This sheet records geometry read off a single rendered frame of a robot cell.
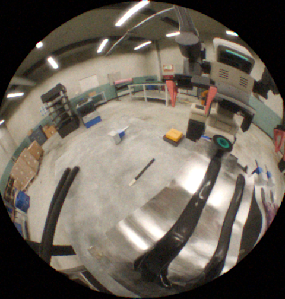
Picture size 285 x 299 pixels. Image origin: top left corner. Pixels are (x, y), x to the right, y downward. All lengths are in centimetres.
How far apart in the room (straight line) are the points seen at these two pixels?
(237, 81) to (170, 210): 62
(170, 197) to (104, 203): 22
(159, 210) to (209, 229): 11
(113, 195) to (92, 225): 14
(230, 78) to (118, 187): 72
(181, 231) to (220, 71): 63
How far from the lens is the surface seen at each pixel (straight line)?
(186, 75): 27
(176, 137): 40
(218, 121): 63
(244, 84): 63
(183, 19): 42
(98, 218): 33
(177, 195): 20
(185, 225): 18
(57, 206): 38
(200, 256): 19
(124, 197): 30
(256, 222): 40
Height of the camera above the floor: 108
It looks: 45 degrees down
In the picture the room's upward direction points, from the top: 11 degrees counter-clockwise
